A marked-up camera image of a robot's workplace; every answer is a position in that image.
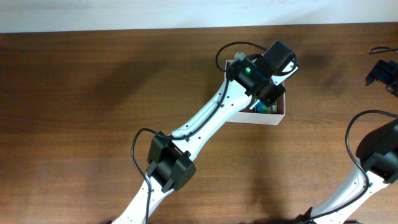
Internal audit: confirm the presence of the green soap box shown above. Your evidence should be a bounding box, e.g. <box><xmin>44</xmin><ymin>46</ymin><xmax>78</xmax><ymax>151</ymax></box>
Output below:
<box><xmin>261</xmin><ymin>105</ymin><xmax>272</xmax><ymax>114</ymax></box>

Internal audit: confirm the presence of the blue disposable razor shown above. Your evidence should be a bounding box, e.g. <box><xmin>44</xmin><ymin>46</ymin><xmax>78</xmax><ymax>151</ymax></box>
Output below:
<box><xmin>255</xmin><ymin>102</ymin><xmax>264</xmax><ymax>113</ymax></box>

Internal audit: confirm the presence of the teal mouthwash bottle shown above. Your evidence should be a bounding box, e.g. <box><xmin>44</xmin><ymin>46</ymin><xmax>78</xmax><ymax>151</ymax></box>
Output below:
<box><xmin>234</xmin><ymin>52</ymin><xmax>246</xmax><ymax>61</ymax></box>

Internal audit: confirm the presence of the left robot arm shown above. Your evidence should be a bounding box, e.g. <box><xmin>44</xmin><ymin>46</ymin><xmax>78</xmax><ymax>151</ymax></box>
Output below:
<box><xmin>113</xmin><ymin>40</ymin><xmax>299</xmax><ymax>223</ymax></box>

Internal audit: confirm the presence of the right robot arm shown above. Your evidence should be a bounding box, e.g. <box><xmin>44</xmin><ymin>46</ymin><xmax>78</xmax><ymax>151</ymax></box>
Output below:
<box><xmin>297</xmin><ymin>110</ymin><xmax>397</xmax><ymax>223</ymax></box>

